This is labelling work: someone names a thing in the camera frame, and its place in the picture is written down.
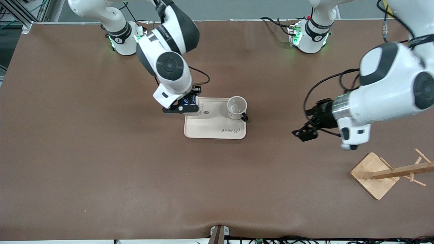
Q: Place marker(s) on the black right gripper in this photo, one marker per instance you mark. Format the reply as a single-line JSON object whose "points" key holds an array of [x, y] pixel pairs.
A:
{"points": [[196, 90]]}

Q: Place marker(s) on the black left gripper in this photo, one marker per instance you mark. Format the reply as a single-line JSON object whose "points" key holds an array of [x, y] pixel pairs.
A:
{"points": [[323, 116]]}

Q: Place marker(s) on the blue and white milk carton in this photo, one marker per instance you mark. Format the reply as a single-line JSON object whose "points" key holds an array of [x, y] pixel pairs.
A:
{"points": [[190, 101]]}

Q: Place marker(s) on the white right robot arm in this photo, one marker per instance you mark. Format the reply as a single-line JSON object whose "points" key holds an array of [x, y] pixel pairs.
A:
{"points": [[162, 47]]}

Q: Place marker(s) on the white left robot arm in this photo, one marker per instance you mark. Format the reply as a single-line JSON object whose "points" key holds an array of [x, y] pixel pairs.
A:
{"points": [[390, 78]]}

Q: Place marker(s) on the beige rectangular plastic tray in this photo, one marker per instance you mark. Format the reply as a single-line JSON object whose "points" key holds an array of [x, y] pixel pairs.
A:
{"points": [[217, 123]]}

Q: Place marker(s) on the wooden cup stand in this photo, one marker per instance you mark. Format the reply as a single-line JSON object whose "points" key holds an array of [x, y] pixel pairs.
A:
{"points": [[373, 176]]}

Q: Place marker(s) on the metal table edge bracket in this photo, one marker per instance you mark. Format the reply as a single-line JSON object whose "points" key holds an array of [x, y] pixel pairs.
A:
{"points": [[219, 234]]}

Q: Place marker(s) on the aluminium frame profile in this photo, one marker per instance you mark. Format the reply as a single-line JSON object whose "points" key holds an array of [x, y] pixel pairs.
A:
{"points": [[20, 13]]}

